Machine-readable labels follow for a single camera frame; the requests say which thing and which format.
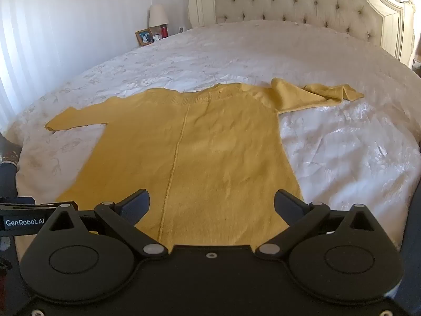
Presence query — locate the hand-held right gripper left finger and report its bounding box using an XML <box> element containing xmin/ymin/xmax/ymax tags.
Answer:
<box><xmin>43</xmin><ymin>189</ymin><xmax>169</xmax><ymax>258</ymax></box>

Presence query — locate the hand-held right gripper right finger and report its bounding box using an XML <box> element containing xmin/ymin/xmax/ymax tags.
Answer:
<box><xmin>255</xmin><ymin>189</ymin><xmax>379</xmax><ymax>258</ymax></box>

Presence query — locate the yellow knit sweater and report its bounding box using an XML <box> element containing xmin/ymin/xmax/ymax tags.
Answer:
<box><xmin>44</xmin><ymin>77</ymin><xmax>365</xmax><ymax>247</ymax></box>

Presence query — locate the person's left forearm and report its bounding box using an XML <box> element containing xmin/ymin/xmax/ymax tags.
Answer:
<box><xmin>0</xmin><ymin>133</ymin><xmax>22</xmax><ymax>165</ymax></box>

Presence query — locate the white embroidered bedspread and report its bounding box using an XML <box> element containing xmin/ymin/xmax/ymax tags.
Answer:
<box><xmin>0</xmin><ymin>20</ymin><xmax>421</xmax><ymax>260</ymax></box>

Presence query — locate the white table lamp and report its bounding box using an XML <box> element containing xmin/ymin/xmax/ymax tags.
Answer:
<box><xmin>149</xmin><ymin>4</ymin><xmax>170</xmax><ymax>27</ymax></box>

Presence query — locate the cream tufted headboard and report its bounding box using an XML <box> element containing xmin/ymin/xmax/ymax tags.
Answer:
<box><xmin>184</xmin><ymin>0</ymin><xmax>421</xmax><ymax>70</ymax></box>

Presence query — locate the wooden photo frame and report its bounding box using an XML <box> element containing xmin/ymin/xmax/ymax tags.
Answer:
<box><xmin>135</xmin><ymin>28</ymin><xmax>154</xmax><ymax>47</ymax></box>

